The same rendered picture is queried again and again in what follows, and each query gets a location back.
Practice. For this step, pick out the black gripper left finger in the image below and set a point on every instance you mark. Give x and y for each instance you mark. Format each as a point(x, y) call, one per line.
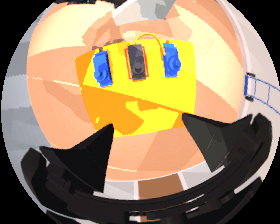
point(86, 160)

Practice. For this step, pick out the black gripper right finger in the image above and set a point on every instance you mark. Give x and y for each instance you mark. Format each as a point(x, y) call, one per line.
point(214, 138)

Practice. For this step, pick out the yellow flat deck plate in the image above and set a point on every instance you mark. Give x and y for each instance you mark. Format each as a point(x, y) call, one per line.
point(134, 107)

